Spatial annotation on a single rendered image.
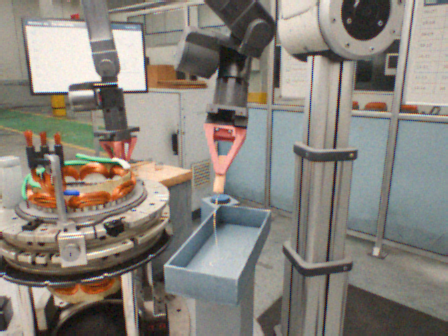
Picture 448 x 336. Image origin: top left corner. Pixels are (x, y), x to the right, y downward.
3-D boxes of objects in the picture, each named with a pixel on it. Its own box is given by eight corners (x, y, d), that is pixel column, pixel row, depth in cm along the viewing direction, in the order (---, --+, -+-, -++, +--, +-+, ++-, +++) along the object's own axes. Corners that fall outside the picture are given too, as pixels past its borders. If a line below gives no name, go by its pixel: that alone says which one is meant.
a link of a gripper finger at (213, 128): (196, 169, 52) (205, 110, 54) (201, 174, 59) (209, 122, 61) (241, 175, 52) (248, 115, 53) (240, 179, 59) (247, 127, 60)
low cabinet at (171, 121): (222, 209, 347) (222, 88, 317) (182, 227, 306) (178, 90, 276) (157, 188, 410) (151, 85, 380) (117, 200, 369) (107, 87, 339)
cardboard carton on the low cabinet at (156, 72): (176, 87, 347) (176, 64, 341) (157, 88, 323) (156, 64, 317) (147, 86, 366) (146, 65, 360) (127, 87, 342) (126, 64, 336)
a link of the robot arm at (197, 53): (275, 25, 50) (258, 12, 57) (202, -3, 46) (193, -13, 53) (244, 98, 56) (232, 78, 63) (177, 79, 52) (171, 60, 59)
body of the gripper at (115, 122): (93, 139, 87) (88, 109, 85) (125, 132, 95) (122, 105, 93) (109, 140, 83) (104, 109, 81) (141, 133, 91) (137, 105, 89)
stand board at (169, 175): (91, 182, 93) (90, 173, 93) (145, 167, 108) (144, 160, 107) (139, 197, 82) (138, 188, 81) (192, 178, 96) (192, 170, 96)
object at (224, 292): (235, 443, 52) (237, 279, 45) (171, 421, 55) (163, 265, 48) (266, 331, 75) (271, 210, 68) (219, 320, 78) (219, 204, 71)
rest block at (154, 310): (145, 323, 71) (143, 302, 70) (144, 306, 77) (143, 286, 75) (166, 320, 72) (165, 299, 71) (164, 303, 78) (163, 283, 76)
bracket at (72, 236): (64, 261, 53) (59, 230, 51) (88, 258, 54) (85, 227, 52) (61, 267, 51) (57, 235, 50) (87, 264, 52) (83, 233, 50)
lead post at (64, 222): (64, 232, 51) (54, 157, 48) (57, 228, 53) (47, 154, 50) (76, 229, 53) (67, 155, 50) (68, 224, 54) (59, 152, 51)
